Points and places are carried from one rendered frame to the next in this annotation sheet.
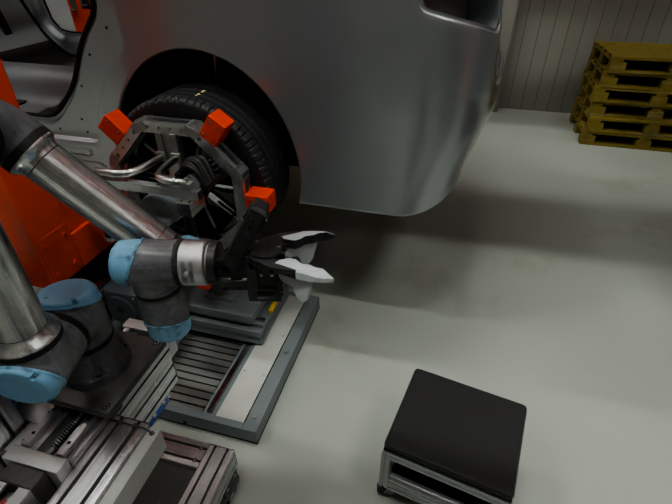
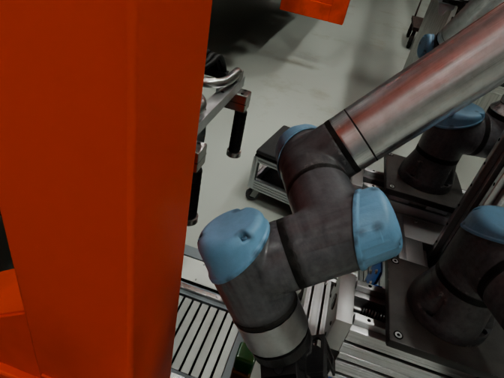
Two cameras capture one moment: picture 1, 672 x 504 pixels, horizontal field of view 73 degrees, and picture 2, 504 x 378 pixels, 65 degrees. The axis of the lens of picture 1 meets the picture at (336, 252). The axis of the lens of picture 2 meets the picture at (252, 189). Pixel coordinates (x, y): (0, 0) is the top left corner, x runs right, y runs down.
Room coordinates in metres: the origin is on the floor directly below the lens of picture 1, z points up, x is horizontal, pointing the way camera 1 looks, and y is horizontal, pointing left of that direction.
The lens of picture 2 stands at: (1.32, 1.52, 1.37)
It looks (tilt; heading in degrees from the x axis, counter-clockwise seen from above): 35 degrees down; 263
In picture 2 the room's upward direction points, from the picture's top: 13 degrees clockwise
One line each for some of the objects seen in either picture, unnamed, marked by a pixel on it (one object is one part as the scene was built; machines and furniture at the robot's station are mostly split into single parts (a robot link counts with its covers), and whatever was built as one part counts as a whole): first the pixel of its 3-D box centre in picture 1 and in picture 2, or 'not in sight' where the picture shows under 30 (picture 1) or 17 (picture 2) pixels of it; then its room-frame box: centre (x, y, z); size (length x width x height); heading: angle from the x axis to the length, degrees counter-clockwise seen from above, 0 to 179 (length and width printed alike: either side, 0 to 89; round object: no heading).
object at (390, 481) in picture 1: (451, 451); (290, 171); (0.90, -0.40, 0.17); 0.43 x 0.36 x 0.34; 65
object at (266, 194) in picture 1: (260, 200); not in sight; (1.47, 0.28, 0.85); 0.09 x 0.08 x 0.07; 75
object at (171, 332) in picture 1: (167, 302); not in sight; (0.61, 0.30, 1.11); 0.11 x 0.08 x 0.11; 0
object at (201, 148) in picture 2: not in sight; (182, 151); (1.40, 0.80, 0.93); 0.09 x 0.05 x 0.05; 165
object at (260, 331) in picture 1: (228, 304); not in sight; (1.71, 0.54, 0.13); 0.50 x 0.36 x 0.10; 75
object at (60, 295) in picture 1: (72, 313); (453, 128); (0.72, 0.56, 0.98); 0.13 x 0.12 x 0.14; 0
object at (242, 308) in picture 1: (223, 274); not in sight; (1.71, 0.54, 0.32); 0.40 x 0.30 x 0.28; 75
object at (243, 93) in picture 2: (191, 203); (232, 97); (1.31, 0.47, 0.93); 0.09 x 0.05 x 0.05; 165
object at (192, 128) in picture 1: (182, 190); not in sight; (1.55, 0.58, 0.85); 0.54 x 0.07 x 0.54; 75
